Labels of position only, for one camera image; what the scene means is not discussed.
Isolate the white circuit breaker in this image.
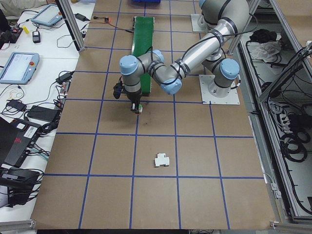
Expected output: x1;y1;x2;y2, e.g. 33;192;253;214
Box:
154;152;171;169

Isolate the green conveyor belt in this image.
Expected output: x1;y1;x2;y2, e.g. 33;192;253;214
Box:
130;16;156;97

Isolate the small bare circuit board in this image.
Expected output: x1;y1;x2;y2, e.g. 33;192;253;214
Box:
59;81;72;95

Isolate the large black power adapter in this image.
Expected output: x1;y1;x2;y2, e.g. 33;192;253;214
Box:
25;104;60;123

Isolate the white desk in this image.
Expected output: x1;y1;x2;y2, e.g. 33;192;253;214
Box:
0;0;85;215

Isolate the teach pendant with touchscreen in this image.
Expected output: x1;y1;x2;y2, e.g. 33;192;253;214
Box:
30;3;62;28
0;52;40;85

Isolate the black computer with red logo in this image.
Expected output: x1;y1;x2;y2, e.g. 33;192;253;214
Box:
0;117;42;169

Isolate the black electronics case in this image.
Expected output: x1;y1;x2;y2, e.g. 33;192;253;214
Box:
0;168;45;208

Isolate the crumpled white cloth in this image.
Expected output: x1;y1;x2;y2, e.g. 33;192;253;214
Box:
252;40;284;63

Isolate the black cloth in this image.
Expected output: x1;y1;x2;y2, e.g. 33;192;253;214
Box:
249;28;279;42

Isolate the aluminium extrusion bar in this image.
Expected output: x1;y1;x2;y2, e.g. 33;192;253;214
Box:
0;218;38;231

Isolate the red conveyor power cable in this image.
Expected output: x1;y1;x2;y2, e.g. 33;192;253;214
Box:
109;20;135;33

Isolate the aluminium extrusion post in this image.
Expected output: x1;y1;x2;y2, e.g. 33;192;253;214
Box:
55;0;86;52

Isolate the white square base plate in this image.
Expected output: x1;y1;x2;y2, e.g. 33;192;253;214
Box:
191;14;208;33
199;74;241;106

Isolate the V-shaped metal bar frame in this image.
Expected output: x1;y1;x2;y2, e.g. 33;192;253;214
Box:
228;0;312;224

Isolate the coiled black cable bundle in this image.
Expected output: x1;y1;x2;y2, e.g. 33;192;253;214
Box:
279;131;312;162

